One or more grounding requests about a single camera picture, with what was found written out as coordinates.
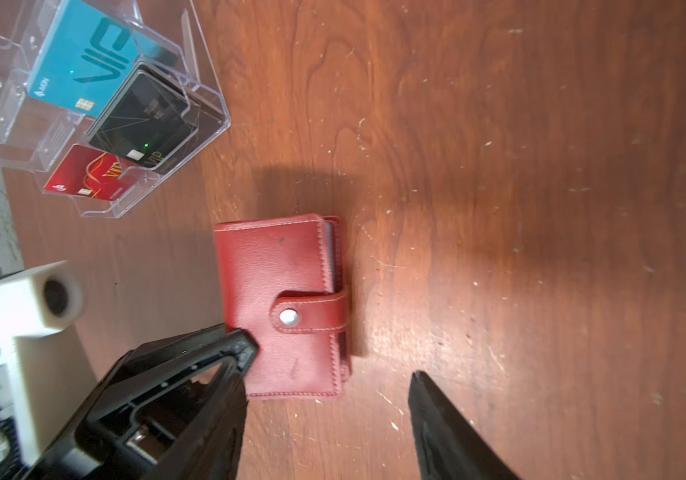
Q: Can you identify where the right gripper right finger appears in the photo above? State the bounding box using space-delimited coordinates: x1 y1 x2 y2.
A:
408 371 517 479

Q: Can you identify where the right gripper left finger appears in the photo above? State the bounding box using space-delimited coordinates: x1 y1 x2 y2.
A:
141 365 248 479

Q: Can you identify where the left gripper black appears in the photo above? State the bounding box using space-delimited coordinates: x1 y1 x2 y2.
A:
23 326 258 479

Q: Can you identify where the red leather card holder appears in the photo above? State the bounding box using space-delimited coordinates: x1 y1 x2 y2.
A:
214 214 351 400

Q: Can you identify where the clear acrylic card organizer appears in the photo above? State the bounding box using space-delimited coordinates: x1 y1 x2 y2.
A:
0 1 231 218

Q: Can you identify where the red card in organizer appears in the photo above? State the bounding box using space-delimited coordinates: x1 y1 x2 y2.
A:
44 145 136 201

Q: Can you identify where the black VIP card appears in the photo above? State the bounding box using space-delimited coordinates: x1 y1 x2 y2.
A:
87 62 200 170

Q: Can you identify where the teal VIP card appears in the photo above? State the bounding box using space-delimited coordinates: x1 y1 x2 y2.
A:
28 1 164 117

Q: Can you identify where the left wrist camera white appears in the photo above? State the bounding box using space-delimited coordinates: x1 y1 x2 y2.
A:
0 261 98 467

